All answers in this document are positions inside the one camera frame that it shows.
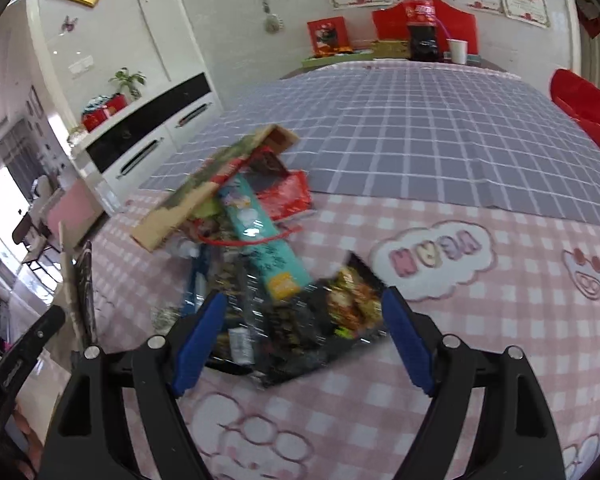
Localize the blue knitted cloth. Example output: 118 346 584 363
81 94 112 116

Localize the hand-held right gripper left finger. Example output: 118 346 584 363
37 290 231 480

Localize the hanging brush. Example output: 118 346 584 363
262 0 283 35

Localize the yellow-green box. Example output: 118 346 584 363
370 40 411 60

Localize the white cup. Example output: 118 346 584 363
447 38 469 65

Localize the green printed cardboard carton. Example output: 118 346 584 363
131 125 301 253

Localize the potted plant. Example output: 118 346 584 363
109 66 147 101

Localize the white sideboard cabinet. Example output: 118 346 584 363
70 71 223 211

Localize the blue wrapper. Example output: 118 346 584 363
180 242 211 311

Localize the grey curtain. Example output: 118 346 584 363
2 122 43 196

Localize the pink plaid tablecloth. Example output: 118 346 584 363
87 187 600 480

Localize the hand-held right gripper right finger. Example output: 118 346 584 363
380 285 566 480

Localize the green tray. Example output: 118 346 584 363
301 47 378 68

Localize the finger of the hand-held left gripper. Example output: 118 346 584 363
0 305 67 436

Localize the red wall hanging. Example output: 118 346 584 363
576 0 600 40

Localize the red chair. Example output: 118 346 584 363
550 67 600 158

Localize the grey-blue checked tablecloth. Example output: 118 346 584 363
140 60 600 231

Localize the cola bottle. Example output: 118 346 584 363
406 0 441 63

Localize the red gift bag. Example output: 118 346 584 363
371 2 479 57

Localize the red round tin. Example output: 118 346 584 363
82 99 131 133

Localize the black snack wrapper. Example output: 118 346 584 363
205 251 392 390

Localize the red plastic wrapper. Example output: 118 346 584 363
255 169 313 223

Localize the teal snack packet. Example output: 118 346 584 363
216 174 312 302

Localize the pink blanket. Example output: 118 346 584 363
45 177 106 238

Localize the dark wooden chair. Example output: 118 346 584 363
11 212 48 273

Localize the red picture box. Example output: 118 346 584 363
307 16 353 57

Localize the grey covered sofa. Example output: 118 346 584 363
30 175 106 241

